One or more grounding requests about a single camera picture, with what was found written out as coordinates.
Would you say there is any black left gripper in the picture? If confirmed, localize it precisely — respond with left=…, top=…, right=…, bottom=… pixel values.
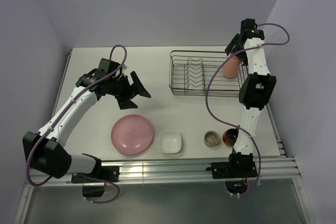
left=108, top=71, right=150, bottom=110

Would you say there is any pink plastic cup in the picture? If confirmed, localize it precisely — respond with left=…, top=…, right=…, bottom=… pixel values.
left=222, top=56, right=240, bottom=79

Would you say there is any white and green bowl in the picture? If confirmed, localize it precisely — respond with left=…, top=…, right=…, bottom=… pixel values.
left=159, top=131, right=182, bottom=154

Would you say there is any speckled ceramic ramekin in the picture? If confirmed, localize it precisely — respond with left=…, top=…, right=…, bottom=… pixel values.
left=203, top=131, right=220, bottom=147

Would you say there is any orange and black mug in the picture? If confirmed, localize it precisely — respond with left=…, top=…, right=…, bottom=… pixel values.
left=222, top=125, right=240, bottom=147

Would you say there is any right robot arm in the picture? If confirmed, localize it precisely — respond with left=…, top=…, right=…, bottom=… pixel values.
left=225, top=18, right=276, bottom=156

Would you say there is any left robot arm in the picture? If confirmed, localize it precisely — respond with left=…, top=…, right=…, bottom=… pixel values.
left=23, top=58, right=150, bottom=182

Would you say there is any pink plate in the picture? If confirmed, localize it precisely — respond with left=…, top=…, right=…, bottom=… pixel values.
left=111, top=114, right=154, bottom=155

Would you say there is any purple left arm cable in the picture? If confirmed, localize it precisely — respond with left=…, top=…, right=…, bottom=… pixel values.
left=26, top=45, right=129, bottom=187

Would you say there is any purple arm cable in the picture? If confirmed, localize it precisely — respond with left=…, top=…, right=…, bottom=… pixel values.
left=205, top=22, right=290, bottom=196
left=26, top=45, right=129, bottom=187

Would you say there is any wire dish rack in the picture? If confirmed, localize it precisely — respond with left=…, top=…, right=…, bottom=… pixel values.
left=169, top=50, right=248, bottom=98

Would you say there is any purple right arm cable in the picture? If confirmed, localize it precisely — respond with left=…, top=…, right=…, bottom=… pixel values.
left=205, top=22, right=290, bottom=196

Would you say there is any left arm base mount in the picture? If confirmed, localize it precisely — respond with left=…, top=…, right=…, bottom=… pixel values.
left=71, top=166, right=120, bottom=204

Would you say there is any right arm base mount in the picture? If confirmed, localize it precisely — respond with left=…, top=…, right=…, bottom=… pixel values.
left=206, top=153, right=259, bottom=195

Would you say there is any aluminium table rail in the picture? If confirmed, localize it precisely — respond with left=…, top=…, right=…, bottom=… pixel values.
left=25, top=157, right=301, bottom=187

